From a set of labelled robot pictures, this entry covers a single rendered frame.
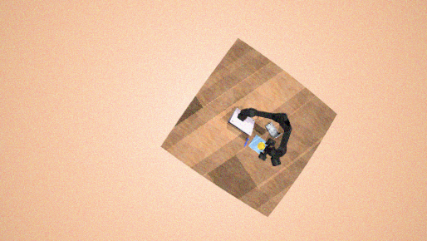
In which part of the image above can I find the yellow plate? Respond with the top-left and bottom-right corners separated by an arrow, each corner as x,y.
258,142 -> 265,150

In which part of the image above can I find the light blue square mat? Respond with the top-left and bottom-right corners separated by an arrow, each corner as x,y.
248,135 -> 267,153

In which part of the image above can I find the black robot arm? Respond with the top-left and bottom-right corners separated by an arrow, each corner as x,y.
238,107 -> 292,166

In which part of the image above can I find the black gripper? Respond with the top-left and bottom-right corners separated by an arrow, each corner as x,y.
258,138 -> 276,160

